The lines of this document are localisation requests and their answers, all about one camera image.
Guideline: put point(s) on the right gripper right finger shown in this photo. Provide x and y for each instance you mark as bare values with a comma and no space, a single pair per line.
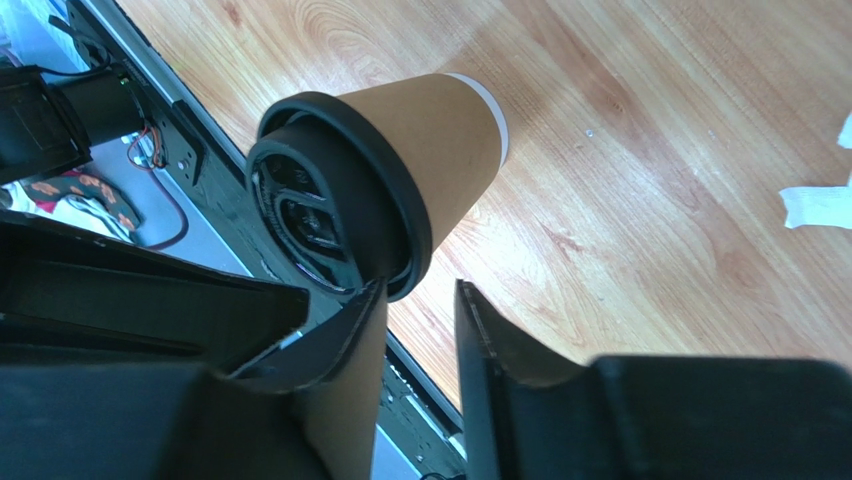
511,404

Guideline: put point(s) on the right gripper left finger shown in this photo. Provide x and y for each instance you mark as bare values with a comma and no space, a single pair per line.
352,341

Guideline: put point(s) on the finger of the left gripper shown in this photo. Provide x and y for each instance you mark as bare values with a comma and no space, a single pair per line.
72,296

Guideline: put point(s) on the black plastic cup lid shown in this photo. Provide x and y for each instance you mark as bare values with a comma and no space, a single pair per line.
336,197

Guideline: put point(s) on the brown paper coffee cup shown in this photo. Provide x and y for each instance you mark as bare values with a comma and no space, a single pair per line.
450,132

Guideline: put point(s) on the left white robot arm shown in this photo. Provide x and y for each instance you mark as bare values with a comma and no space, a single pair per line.
47,129

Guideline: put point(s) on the bundle of white wrapped straws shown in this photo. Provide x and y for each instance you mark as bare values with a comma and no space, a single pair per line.
817,206

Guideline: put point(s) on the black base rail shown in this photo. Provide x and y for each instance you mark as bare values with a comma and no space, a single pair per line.
418,429

